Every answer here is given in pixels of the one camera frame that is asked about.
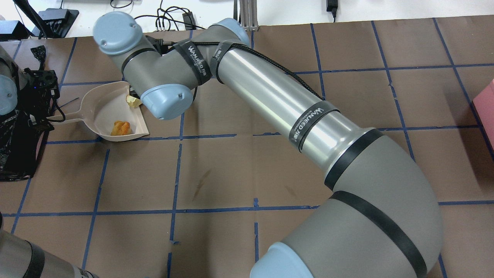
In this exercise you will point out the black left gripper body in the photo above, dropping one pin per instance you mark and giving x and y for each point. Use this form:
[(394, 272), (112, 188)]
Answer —
[(34, 101)]

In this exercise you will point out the beige plastic dustpan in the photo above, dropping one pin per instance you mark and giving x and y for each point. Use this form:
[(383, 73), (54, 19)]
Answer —
[(101, 107)]

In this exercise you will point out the bread roll half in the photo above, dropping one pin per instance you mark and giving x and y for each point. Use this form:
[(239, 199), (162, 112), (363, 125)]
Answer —
[(133, 102), (121, 128)]

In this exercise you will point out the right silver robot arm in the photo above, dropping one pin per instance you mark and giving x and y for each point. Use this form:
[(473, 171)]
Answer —
[(382, 219)]

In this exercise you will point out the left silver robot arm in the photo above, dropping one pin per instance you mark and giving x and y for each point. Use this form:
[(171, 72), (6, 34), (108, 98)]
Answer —
[(24, 259)]

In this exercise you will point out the bin with black bag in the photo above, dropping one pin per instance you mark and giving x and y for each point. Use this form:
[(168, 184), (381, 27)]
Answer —
[(20, 144)]

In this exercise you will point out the pink bin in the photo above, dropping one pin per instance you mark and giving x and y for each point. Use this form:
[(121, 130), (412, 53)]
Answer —
[(484, 105)]

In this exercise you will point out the aluminium frame post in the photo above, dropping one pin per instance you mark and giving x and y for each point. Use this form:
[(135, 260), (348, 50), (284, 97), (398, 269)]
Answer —
[(245, 12)]

